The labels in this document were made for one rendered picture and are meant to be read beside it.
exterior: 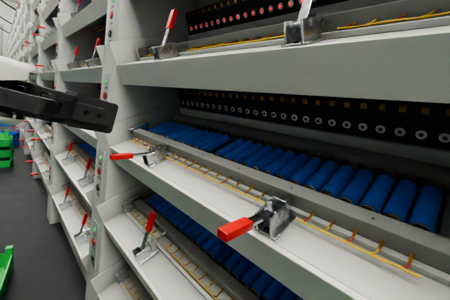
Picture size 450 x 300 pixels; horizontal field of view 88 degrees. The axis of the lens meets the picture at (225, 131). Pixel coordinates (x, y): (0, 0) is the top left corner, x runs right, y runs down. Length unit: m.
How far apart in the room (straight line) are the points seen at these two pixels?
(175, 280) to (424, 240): 0.37
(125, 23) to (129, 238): 0.48
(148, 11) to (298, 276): 0.60
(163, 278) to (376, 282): 0.35
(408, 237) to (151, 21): 0.62
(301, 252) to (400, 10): 0.24
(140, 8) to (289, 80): 0.48
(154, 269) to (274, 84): 0.40
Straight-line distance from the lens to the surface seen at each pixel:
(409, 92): 0.21
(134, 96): 0.62
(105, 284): 0.78
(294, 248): 0.26
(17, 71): 0.22
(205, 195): 0.33
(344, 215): 0.26
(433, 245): 0.25
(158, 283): 0.49
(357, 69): 0.22
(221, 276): 0.43
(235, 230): 0.21
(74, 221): 1.10
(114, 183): 0.65
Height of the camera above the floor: 0.65
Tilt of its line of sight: 6 degrees down
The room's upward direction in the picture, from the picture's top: 8 degrees clockwise
